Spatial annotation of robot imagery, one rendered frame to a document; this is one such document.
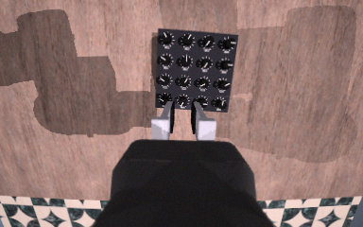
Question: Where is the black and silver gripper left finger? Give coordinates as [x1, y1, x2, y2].
[151, 101, 175, 140]

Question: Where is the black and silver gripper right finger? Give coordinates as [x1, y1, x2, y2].
[191, 102, 216, 141]

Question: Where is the black knob box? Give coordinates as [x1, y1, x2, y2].
[155, 28, 238, 113]

